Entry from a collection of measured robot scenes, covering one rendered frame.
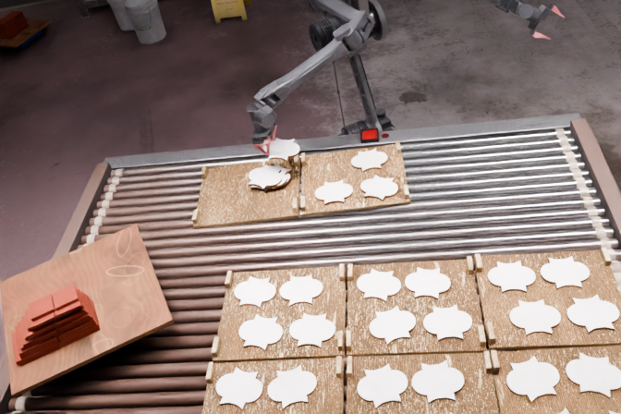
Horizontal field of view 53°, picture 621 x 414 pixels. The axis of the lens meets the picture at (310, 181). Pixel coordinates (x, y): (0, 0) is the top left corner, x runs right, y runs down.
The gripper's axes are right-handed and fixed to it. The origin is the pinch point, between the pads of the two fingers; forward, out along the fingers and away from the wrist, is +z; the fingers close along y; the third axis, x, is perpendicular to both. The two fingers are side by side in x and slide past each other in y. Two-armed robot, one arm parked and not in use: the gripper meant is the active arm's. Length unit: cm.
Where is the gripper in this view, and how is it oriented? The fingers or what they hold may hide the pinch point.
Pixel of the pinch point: (269, 147)
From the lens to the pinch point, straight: 248.3
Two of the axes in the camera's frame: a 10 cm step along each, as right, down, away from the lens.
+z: 2.7, 7.4, 6.2
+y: 2.2, -6.7, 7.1
